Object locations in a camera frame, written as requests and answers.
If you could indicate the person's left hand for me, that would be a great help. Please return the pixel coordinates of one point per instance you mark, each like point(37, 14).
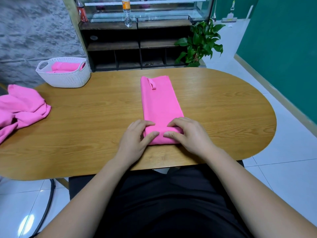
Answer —
point(131, 143)

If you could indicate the person's right hand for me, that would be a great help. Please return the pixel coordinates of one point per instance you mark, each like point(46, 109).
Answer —
point(195, 138)

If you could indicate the pink towel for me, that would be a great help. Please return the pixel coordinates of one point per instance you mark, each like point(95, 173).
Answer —
point(57, 71)
point(67, 66)
point(158, 104)

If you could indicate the white woven plastic basket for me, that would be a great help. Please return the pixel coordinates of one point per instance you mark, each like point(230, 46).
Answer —
point(67, 79)

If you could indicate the pile of pink cloths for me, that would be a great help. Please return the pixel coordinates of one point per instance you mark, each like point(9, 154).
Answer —
point(20, 111)

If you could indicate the person's right forearm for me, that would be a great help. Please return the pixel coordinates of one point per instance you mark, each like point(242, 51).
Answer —
point(257, 200)

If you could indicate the person's left forearm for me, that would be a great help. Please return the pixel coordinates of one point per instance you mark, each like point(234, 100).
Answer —
point(81, 205)

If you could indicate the wooden table leg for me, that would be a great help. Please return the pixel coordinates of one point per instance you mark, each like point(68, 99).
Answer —
point(62, 183)

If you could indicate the green potted plant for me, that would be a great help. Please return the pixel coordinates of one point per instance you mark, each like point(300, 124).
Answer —
point(198, 44)

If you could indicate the dark wooden shelf cabinet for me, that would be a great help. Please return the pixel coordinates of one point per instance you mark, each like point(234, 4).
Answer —
point(111, 44)

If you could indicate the white mop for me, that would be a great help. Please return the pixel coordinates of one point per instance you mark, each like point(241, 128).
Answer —
point(229, 19)

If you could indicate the clear bottle with orange label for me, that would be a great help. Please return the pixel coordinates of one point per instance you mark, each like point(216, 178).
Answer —
point(127, 11)

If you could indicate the glass display case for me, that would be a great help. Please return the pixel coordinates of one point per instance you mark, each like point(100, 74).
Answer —
point(148, 7)

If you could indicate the red label cola bottle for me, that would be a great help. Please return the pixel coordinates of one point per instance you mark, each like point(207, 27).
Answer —
point(82, 13)

